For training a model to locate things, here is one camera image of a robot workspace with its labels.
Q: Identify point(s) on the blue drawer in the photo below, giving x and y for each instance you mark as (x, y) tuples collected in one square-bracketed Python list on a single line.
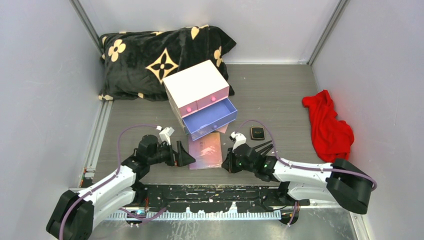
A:
[(210, 118)]

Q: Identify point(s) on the red cloth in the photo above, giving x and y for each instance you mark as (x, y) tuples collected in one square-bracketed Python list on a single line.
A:
[(331, 138)]

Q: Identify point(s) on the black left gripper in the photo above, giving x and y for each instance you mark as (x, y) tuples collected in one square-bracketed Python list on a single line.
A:
[(183, 157)]

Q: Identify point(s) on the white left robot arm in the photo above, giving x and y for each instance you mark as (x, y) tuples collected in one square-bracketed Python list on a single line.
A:
[(77, 214)]

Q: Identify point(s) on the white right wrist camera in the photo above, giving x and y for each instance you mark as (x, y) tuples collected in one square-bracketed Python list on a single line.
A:
[(238, 139)]

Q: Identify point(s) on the black floral plush blanket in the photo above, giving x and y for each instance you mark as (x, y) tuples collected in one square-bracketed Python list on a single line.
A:
[(135, 63)]

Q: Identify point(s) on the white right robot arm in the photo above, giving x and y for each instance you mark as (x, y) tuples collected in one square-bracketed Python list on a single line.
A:
[(339, 182)]

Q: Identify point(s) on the black square compact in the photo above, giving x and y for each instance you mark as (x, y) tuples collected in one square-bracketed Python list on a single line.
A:
[(257, 133)]

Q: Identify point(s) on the white pink drawer organizer box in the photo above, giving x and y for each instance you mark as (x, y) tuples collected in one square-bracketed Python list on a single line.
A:
[(194, 89)]

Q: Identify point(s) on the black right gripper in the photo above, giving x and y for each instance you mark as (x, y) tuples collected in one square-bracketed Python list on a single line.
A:
[(228, 164)]

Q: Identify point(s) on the small pink card packet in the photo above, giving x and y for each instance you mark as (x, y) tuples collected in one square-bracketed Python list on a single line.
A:
[(222, 129)]

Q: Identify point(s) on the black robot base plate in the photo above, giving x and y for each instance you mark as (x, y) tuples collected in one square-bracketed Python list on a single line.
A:
[(211, 198)]

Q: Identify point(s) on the black fan makeup brush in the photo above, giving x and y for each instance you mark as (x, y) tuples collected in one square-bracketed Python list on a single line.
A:
[(264, 148)]

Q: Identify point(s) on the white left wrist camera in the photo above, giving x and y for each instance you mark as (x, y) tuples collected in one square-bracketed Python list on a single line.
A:
[(165, 133)]

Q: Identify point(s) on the holographic eyeshadow palette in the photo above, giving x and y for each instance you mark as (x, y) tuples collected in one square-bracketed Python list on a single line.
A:
[(207, 152)]

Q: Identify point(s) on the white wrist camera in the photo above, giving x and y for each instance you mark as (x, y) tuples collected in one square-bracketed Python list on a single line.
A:
[(165, 133), (238, 139)]

